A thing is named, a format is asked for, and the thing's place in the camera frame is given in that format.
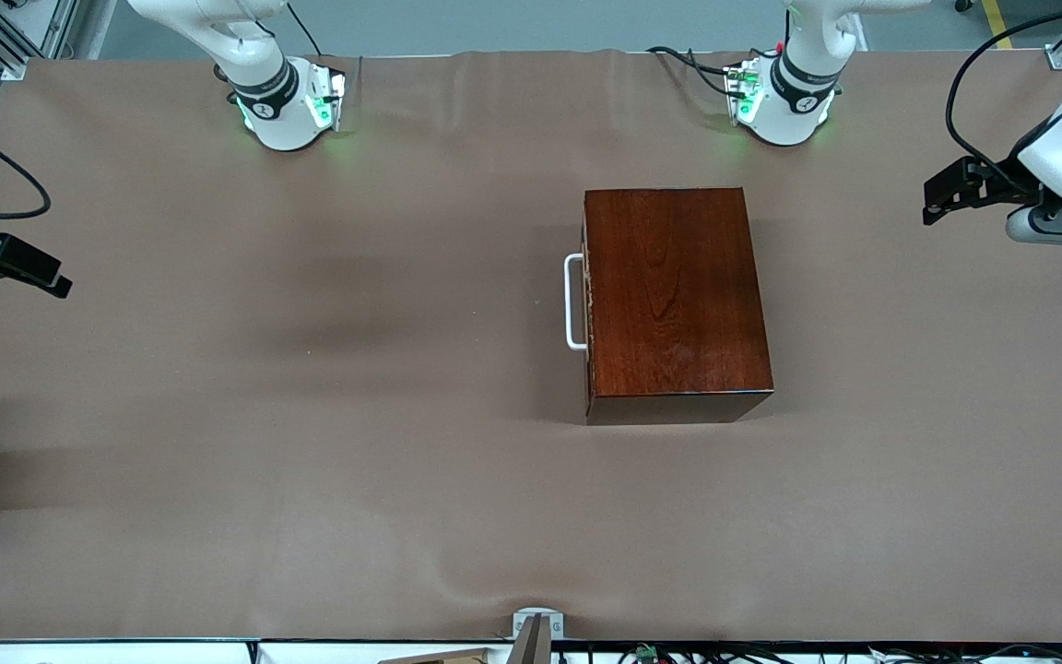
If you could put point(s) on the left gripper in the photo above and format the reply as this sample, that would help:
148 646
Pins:
1004 184

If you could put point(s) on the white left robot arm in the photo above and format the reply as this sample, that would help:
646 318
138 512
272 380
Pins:
798 101

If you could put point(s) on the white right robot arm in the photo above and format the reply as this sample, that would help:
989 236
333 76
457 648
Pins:
277 111

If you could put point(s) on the dark wooden drawer cabinet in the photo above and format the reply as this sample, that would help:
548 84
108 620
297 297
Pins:
678 295

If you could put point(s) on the brown table mat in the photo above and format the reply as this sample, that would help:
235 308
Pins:
310 516

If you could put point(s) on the tan wooden board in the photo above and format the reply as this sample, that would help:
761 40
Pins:
439 658

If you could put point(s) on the grey metal bracket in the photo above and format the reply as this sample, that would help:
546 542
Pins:
537 632

